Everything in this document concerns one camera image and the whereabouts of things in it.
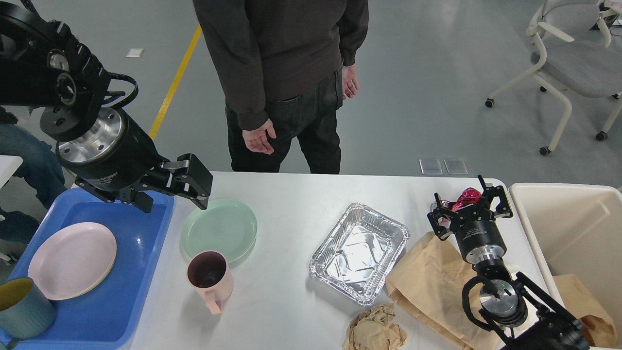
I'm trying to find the right floor outlet plate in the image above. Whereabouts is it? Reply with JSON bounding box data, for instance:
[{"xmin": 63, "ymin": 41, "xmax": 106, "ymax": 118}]
[{"xmin": 444, "ymin": 158, "xmax": 468, "ymax": 175}]

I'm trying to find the white grey office chair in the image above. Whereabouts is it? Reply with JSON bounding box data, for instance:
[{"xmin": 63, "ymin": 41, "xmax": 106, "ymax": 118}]
[{"xmin": 484, "ymin": 0, "xmax": 621, "ymax": 156}]

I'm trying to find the brown paper bag in bin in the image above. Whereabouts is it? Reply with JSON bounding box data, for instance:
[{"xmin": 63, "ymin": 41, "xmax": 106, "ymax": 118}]
[{"xmin": 553, "ymin": 274, "xmax": 619, "ymax": 349}]

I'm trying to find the standing person's right hand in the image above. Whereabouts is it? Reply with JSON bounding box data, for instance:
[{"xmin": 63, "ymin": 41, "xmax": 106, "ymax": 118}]
[{"xmin": 242, "ymin": 118, "xmax": 277, "ymax": 155}]

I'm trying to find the standing person in black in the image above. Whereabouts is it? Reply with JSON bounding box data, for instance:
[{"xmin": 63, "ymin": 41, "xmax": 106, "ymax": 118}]
[{"xmin": 193, "ymin": 0, "xmax": 369, "ymax": 175}]

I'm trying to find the left floor outlet plate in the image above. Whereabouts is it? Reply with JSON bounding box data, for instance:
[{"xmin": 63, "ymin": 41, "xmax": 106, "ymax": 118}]
[{"xmin": 418, "ymin": 158, "xmax": 444, "ymax": 176}]

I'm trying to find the standing person's left hand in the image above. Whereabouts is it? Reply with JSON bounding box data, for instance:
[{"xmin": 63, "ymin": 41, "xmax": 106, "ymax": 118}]
[{"xmin": 342, "ymin": 64, "xmax": 360, "ymax": 101}]

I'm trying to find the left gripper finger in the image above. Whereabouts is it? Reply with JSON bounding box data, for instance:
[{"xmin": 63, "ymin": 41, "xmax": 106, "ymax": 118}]
[
  {"xmin": 129, "ymin": 189, "xmax": 153, "ymax": 213},
  {"xmin": 163, "ymin": 154, "xmax": 213, "ymax": 210}
]

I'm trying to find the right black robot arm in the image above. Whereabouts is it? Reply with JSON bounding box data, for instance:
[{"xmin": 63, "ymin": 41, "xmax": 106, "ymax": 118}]
[{"xmin": 427, "ymin": 175, "xmax": 589, "ymax": 350}]

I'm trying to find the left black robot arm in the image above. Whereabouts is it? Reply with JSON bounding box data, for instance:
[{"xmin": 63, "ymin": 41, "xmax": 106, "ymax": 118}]
[{"xmin": 0, "ymin": 0, "xmax": 213, "ymax": 213}]

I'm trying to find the dark green mug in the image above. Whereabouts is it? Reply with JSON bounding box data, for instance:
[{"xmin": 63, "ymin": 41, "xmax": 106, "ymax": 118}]
[{"xmin": 0, "ymin": 277, "xmax": 56, "ymax": 350}]

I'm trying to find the beige plastic bin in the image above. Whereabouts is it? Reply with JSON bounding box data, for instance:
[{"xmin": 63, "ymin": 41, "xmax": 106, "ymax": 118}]
[{"xmin": 510, "ymin": 182, "xmax": 622, "ymax": 349}]

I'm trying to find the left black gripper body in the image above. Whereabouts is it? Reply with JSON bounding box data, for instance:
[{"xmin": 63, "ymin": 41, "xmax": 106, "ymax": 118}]
[{"xmin": 56, "ymin": 108, "xmax": 169, "ymax": 204}]

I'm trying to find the red foil wrapper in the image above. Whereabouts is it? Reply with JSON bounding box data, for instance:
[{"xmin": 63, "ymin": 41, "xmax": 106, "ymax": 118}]
[{"xmin": 441, "ymin": 188, "xmax": 482, "ymax": 212}]

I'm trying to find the green plate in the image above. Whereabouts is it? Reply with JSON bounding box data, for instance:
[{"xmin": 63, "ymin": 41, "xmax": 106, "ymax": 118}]
[{"xmin": 180, "ymin": 199, "xmax": 258, "ymax": 263}]

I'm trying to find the blue plastic tray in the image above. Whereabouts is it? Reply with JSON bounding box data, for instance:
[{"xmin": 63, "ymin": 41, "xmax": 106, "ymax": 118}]
[{"xmin": 9, "ymin": 188, "xmax": 174, "ymax": 350}]

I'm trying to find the pink plate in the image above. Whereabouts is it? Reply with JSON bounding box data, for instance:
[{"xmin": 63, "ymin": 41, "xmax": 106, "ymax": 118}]
[{"xmin": 27, "ymin": 222, "xmax": 117, "ymax": 301}]

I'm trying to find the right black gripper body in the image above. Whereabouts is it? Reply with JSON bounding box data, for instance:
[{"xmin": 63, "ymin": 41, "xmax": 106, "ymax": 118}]
[{"xmin": 452, "ymin": 212, "xmax": 507, "ymax": 265}]

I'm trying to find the crumpled brown paper ball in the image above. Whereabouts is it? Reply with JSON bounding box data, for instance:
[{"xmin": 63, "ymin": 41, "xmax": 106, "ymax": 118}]
[{"xmin": 342, "ymin": 303, "xmax": 407, "ymax": 350}]

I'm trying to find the aluminium foil tray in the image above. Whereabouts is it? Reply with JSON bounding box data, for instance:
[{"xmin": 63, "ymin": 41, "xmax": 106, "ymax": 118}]
[{"xmin": 309, "ymin": 202, "xmax": 410, "ymax": 306}]

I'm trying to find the floor outlet plate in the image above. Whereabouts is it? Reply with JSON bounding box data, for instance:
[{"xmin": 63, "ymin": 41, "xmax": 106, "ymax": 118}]
[
  {"xmin": 418, "ymin": 158, "xmax": 444, "ymax": 176},
  {"xmin": 444, "ymin": 158, "xmax": 468, "ymax": 175}
]

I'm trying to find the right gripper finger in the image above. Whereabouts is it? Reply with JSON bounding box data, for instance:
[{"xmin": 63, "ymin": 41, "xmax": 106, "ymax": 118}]
[
  {"xmin": 475, "ymin": 175, "xmax": 513, "ymax": 219},
  {"xmin": 427, "ymin": 193, "xmax": 460, "ymax": 241}
]

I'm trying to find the pink mug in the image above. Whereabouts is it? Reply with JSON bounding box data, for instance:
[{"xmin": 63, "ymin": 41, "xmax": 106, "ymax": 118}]
[{"xmin": 187, "ymin": 250, "xmax": 235, "ymax": 315}]

